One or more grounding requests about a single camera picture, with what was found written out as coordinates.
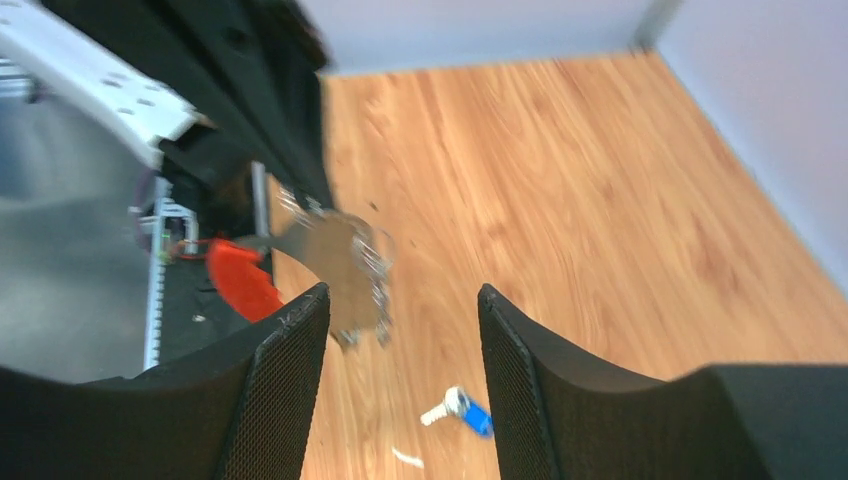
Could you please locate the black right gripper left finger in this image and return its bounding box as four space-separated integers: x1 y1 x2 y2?
1 283 330 479

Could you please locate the white paper scrap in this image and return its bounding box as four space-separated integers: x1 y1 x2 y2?
391 447 425 469

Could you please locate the blue tag key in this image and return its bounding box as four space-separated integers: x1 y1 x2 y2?
420 386 494 438

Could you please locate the keyring holder with red handle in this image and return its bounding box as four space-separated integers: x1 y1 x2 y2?
206 189 393 349

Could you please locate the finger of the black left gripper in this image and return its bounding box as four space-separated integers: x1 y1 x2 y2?
152 1 335 209

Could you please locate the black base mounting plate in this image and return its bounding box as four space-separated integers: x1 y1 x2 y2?
142 158 276 369

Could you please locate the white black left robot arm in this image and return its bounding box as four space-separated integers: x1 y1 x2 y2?
1 1 334 212

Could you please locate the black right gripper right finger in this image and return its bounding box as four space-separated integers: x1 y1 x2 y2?
477 284 847 479

